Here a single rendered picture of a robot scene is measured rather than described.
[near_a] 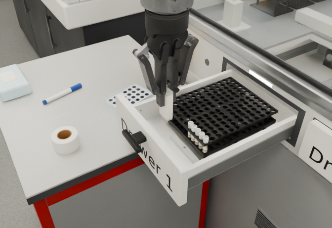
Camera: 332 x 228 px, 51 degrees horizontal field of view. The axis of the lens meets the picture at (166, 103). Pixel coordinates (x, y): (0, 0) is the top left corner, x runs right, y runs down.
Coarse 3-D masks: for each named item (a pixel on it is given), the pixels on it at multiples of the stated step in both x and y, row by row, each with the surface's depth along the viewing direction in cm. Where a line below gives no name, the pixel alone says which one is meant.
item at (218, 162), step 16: (208, 80) 96; (240, 80) 98; (176, 96) 92; (272, 96) 89; (144, 112) 89; (288, 112) 86; (160, 128) 88; (272, 128) 80; (288, 128) 83; (240, 144) 75; (256, 144) 78; (272, 144) 82; (208, 160) 72; (224, 160) 74; (240, 160) 78; (192, 176) 71; (208, 176) 74
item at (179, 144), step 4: (172, 136) 84; (176, 136) 84; (172, 140) 84; (176, 140) 83; (180, 140) 83; (176, 144) 83; (180, 144) 82; (184, 144) 82; (180, 148) 82; (184, 148) 81; (188, 148) 81; (184, 152) 80; (188, 152) 80; (192, 152) 80; (188, 156) 79; (192, 156) 79; (192, 160) 78; (196, 160) 78
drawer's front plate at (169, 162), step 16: (128, 112) 80; (128, 128) 83; (144, 128) 74; (144, 144) 78; (160, 144) 71; (144, 160) 81; (160, 160) 72; (176, 160) 67; (160, 176) 75; (176, 176) 67; (176, 192) 70
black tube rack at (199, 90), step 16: (224, 80) 95; (192, 96) 89; (208, 96) 88; (224, 96) 88; (240, 96) 88; (256, 96) 88; (192, 112) 83; (208, 112) 83; (224, 112) 83; (240, 112) 83; (256, 112) 84; (272, 112) 83; (176, 128) 84; (208, 128) 79; (224, 128) 79; (240, 128) 79; (256, 128) 84; (192, 144) 79; (224, 144) 79
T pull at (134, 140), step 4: (124, 132) 76; (128, 132) 76; (140, 132) 76; (124, 136) 76; (128, 136) 75; (132, 136) 75; (136, 136) 75; (140, 136) 75; (144, 136) 75; (128, 140) 74; (132, 140) 74; (136, 140) 74; (140, 140) 74; (144, 140) 75; (132, 144) 73; (136, 144) 73; (136, 148) 72; (140, 148) 72; (136, 152) 72
